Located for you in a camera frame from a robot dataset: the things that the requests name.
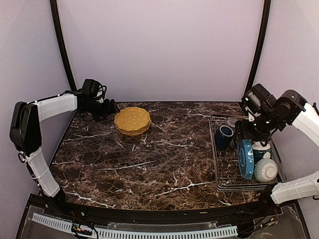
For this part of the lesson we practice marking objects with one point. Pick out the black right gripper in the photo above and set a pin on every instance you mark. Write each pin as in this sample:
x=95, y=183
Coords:
x=243, y=131

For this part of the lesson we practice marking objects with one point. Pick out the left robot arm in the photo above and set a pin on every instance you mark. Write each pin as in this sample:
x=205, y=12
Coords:
x=25, y=132

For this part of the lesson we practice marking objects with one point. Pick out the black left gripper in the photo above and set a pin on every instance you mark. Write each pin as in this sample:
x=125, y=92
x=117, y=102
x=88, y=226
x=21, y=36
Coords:
x=108, y=110

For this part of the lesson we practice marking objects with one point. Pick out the pale green ribbed bowl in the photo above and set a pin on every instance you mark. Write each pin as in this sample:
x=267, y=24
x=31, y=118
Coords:
x=266, y=170

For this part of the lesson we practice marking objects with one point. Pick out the small circuit board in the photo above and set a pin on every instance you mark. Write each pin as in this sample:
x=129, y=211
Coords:
x=78, y=231

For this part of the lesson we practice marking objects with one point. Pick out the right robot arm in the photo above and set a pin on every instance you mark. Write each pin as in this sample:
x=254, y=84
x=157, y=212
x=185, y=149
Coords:
x=268, y=114

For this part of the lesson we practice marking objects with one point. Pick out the white slotted cable duct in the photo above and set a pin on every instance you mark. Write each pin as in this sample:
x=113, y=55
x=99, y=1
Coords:
x=140, y=231

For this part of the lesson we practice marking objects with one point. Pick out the dark blue mug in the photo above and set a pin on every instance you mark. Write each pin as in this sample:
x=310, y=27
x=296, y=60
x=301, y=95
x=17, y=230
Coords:
x=223, y=137

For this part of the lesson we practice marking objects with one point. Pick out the yellow polka dot plate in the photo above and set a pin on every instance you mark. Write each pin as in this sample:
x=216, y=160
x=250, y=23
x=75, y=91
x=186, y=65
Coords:
x=132, y=119
x=134, y=132

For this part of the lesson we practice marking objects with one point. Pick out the blue polka dot plate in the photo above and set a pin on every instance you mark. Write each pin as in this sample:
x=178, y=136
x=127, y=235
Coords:
x=245, y=159

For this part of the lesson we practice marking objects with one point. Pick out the black frame post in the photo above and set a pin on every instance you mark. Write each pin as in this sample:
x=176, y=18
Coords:
x=259, y=45
x=61, y=44

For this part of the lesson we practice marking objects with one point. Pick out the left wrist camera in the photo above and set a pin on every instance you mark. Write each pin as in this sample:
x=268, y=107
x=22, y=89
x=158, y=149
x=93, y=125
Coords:
x=94, y=89

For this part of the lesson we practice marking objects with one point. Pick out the black frame post left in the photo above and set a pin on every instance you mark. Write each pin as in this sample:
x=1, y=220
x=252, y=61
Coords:
x=61, y=44

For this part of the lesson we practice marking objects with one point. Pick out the black front rail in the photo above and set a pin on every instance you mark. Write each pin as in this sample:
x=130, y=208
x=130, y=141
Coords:
x=244, y=213

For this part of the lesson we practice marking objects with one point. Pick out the teal and white mug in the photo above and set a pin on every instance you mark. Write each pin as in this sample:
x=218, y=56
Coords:
x=261, y=151

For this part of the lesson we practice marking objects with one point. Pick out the black frame post right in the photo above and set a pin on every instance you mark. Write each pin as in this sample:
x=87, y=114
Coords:
x=259, y=45

